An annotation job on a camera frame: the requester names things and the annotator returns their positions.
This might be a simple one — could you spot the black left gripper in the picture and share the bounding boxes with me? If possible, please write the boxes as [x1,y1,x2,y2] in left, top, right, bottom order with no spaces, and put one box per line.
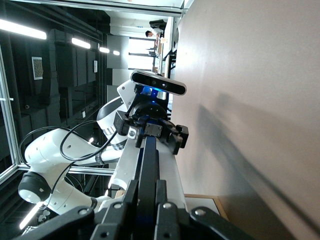
[113,101,190,156]

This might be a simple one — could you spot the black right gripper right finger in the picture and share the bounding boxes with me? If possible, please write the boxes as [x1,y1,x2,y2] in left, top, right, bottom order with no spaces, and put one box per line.
[153,179,253,240]

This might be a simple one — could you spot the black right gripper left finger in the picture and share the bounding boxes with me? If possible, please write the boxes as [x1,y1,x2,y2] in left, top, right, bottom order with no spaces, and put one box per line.
[13,178,141,240]

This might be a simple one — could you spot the light wooden drawer cabinet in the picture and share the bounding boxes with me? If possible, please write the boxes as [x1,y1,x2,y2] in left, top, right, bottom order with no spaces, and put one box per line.
[113,189,230,222]

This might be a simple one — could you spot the person in white shirt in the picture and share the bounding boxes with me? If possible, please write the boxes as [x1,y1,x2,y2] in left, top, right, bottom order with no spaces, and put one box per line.
[144,26,164,40]

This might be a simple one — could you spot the medium ceiling light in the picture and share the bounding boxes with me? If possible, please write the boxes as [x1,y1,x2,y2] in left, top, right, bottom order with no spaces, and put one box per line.
[71,37,92,50]

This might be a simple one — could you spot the checkerboard calibration sheet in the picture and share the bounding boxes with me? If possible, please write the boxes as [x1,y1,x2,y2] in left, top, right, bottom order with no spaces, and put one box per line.
[31,56,44,81]

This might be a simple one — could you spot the long ceiling light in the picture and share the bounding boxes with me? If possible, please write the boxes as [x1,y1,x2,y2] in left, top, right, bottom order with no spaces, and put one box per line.
[0,18,48,41]

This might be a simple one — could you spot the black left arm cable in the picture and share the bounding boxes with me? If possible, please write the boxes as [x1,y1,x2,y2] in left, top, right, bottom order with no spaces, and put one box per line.
[19,120,120,210]

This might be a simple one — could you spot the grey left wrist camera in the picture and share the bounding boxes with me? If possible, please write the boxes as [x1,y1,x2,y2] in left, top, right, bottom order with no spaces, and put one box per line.
[130,69,188,97]

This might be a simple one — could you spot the aluminium enclosure frame crossbar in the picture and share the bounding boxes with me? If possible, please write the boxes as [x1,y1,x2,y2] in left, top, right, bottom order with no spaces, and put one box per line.
[17,163,116,176]

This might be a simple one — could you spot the aluminium enclosure frame upright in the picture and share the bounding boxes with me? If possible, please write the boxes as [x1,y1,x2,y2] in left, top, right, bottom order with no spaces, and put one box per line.
[0,44,20,182]

